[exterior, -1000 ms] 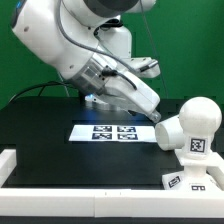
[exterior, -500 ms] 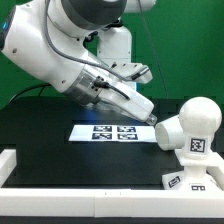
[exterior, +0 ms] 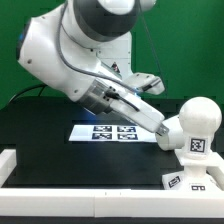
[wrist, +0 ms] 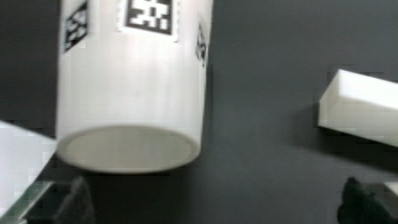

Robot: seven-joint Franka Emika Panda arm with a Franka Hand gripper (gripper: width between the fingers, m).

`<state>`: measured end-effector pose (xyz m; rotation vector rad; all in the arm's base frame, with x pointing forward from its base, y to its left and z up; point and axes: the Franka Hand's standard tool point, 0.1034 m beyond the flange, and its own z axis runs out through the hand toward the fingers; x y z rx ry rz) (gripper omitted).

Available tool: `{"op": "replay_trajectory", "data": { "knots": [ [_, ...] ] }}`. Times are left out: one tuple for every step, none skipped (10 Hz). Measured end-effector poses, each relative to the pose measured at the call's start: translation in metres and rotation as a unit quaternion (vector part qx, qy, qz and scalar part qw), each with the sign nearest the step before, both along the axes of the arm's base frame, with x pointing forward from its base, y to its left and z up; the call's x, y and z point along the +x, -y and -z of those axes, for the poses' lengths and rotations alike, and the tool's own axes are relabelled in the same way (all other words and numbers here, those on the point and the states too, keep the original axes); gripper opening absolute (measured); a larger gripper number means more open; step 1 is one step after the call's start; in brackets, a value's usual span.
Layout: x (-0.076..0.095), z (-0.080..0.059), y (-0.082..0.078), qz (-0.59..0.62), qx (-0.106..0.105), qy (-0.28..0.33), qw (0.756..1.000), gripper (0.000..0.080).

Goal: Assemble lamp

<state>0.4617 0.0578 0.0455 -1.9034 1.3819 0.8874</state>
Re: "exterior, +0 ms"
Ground white light bulb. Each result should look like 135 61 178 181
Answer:
179 97 222 160

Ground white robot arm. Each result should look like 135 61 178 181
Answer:
16 0 168 135

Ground white lamp base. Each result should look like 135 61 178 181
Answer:
162 149 224 192

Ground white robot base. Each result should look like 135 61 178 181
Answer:
96 32 133 82

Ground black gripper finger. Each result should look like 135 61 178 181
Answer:
156 124 169 136

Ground black cable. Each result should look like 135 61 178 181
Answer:
8 83 49 103

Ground white marker sheet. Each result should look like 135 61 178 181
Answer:
69 125 156 142

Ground white lamp shade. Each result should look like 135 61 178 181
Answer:
155 115 184 151

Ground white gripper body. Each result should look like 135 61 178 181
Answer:
107 91 165 133

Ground white table border frame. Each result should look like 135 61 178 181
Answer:
0 149 224 218

